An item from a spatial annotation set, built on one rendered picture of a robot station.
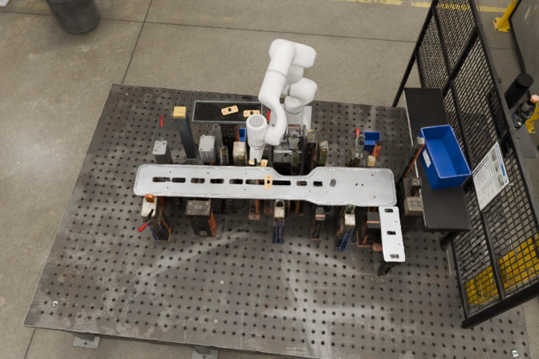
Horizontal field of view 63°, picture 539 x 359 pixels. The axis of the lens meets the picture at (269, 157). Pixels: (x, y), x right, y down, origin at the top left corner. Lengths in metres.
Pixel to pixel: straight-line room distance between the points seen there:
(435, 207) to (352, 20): 2.71
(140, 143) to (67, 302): 1.02
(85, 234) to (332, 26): 3.03
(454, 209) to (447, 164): 0.26
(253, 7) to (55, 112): 2.14
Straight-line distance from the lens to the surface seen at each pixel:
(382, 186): 2.41
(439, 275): 2.64
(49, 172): 3.93
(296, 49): 2.02
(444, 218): 2.40
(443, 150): 2.59
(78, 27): 4.78
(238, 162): 2.41
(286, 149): 2.50
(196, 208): 2.28
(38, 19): 5.16
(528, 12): 4.63
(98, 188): 2.86
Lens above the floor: 3.08
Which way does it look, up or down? 59 degrees down
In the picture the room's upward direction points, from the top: straight up
